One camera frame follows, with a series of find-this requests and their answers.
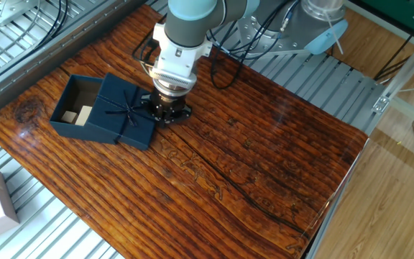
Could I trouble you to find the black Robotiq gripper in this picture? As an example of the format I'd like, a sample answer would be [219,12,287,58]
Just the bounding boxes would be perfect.
[140,88,193,127]

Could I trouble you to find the navy casing with ribbon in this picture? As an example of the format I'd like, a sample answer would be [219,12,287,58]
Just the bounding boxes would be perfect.
[84,73,157,151]

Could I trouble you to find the navy gift box tray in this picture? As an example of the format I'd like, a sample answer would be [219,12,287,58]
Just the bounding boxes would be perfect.
[49,74,104,141]

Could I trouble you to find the wood grain table board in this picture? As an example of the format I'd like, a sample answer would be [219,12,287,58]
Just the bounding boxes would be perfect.
[0,3,369,259]

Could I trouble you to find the large beige cardboard block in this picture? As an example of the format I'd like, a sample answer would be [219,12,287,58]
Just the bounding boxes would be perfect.
[74,105,93,127]

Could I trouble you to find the small beige cardboard block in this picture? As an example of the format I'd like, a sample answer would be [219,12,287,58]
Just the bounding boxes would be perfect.
[60,110,78,125]

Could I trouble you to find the silver perforated metal plate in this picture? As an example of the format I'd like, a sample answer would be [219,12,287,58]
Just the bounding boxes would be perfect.
[0,0,39,28]

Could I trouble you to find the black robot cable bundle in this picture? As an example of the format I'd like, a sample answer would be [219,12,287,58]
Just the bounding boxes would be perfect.
[206,0,298,90]

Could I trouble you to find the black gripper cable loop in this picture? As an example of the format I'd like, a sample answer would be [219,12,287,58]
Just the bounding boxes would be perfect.
[132,34,161,76]

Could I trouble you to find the aluminium table side rail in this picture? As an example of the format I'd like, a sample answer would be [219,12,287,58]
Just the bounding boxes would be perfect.
[0,0,147,125]

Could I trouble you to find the black cables behind rail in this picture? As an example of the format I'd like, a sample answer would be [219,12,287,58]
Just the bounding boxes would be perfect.
[30,0,70,51]

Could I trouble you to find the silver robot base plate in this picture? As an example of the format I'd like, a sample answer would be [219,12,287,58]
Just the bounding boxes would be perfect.
[237,10,337,58]

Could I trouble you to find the white cable tie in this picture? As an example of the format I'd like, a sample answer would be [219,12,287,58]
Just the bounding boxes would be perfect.
[323,10,345,55]

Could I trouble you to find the silver corner bracket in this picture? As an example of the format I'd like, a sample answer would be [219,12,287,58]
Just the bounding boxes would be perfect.
[372,95,390,114]

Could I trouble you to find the black floor cable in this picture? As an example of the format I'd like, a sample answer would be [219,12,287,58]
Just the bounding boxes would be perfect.
[374,14,414,82]

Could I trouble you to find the aluminium frame post with bracket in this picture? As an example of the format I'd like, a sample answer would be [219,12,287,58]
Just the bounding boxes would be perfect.
[372,24,414,132]

